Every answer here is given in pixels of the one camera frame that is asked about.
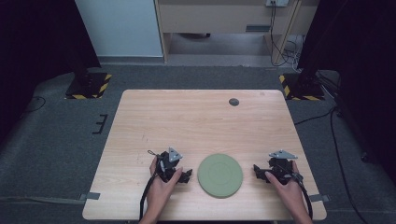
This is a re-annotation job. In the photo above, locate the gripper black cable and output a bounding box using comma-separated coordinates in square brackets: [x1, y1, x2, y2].
[292, 173, 314, 220]
[138, 174, 159, 222]

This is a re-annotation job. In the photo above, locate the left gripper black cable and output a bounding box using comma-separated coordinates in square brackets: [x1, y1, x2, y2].
[138, 174, 159, 222]

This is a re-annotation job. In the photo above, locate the green round plate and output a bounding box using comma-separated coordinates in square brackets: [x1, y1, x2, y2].
[196, 153, 244, 199]

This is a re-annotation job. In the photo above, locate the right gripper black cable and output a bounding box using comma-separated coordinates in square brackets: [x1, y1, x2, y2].
[292, 173, 314, 220]

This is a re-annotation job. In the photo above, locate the black floor cable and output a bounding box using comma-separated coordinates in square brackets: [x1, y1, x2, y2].
[25, 95, 48, 114]
[293, 105, 368, 224]

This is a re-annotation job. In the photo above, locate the white panel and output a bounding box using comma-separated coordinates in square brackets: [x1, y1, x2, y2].
[74, 0, 164, 58]

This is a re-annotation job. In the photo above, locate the grey tape strip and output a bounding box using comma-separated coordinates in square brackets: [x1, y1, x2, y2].
[308, 193, 332, 203]
[78, 191, 102, 202]

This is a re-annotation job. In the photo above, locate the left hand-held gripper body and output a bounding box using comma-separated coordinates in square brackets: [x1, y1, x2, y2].
[154, 147, 185, 184]

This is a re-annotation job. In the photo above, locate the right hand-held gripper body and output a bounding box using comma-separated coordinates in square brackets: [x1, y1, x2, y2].
[264, 149, 304, 186]

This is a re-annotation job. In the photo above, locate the person's left hand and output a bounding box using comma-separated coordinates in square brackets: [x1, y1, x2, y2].
[146, 156, 184, 207]

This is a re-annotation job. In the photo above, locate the person's right hand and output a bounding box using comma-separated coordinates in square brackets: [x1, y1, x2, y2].
[264, 160, 308, 208]

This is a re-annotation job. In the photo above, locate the black stand base striped tape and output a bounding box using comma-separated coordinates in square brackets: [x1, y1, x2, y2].
[64, 72, 113, 101]
[278, 72, 327, 102]

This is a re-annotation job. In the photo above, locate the grey power strip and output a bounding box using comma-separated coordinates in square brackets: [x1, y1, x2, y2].
[264, 0, 290, 8]

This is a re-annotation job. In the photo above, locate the black power cables bundle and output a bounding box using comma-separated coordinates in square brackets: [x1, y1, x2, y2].
[268, 1, 304, 68]

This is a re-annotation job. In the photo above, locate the black curtain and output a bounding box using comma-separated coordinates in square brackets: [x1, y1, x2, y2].
[0, 0, 102, 139]
[296, 0, 396, 185]

